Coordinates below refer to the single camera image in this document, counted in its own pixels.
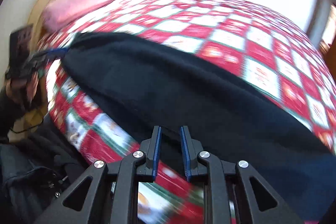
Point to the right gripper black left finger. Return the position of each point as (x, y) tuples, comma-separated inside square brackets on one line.
[(108, 192)]

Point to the black pants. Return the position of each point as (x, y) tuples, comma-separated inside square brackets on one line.
[(141, 84)]

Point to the operator hand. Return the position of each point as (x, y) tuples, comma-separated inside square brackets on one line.
[(22, 91)]

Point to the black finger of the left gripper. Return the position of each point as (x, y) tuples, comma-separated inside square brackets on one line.
[(57, 52)]

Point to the red patchwork cartoon quilt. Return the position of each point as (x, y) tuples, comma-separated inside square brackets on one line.
[(250, 41)]

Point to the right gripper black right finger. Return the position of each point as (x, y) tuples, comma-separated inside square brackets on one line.
[(232, 190)]

